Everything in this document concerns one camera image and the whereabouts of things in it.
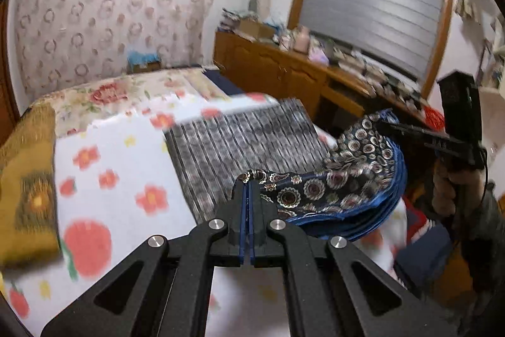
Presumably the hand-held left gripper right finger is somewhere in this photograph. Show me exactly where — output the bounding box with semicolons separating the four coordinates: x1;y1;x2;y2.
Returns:
248;179;458;337

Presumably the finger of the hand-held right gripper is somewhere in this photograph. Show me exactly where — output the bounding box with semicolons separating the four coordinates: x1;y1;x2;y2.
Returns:
375;122;425;144

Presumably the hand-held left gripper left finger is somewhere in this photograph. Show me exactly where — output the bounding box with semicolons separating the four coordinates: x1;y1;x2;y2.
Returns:
39;179;249;337

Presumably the navy medallion print garment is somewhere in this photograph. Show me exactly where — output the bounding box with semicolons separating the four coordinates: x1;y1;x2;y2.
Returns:
237;108;409;243

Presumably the person's right hand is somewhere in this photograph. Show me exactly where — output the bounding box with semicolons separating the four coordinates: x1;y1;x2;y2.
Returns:
432;164;455;216

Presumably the red mesh bag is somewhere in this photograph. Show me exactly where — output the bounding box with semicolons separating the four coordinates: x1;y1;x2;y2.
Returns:
424;106;446;130

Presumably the row of small desk clutter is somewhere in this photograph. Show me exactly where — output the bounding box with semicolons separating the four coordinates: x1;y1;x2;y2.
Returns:
331;45;429;111

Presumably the grey checked folded cloth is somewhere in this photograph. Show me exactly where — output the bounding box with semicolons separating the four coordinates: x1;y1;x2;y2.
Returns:
163;98;338;223

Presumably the red cloth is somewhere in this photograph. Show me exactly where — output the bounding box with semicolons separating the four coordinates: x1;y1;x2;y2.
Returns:
402;199;435;239

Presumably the purple packet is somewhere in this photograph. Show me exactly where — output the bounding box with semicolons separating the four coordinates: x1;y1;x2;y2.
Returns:
310;45;330;66

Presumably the pink bag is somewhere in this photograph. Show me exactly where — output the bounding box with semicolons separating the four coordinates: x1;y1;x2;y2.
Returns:
294;27;312;52

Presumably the wooden cabinet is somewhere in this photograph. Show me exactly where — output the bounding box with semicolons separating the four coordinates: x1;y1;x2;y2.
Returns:
213;30;446;132

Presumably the white strawberry print blanket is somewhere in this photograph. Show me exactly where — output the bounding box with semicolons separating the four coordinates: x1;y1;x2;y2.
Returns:
0;92;407;337

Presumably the open cardboard box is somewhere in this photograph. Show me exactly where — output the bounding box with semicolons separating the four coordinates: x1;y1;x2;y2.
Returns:
237;19;275;41

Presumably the floral bedsheet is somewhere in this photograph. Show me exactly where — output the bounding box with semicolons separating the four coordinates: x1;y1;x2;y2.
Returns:
29;69;233;136

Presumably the cardboard box with blue cloth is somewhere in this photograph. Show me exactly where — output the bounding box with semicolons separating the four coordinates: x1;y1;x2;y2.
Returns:
126;51;162;74

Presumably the stack of folded cloths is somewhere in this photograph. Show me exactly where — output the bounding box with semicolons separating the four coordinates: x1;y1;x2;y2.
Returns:
221;7;257;32

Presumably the yellow knitted blanket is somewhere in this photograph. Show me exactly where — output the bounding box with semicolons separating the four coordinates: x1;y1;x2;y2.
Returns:
0;104;66;268

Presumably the circle print headboard cover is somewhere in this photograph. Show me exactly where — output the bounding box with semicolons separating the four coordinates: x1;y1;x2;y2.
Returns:
8;0;219;105

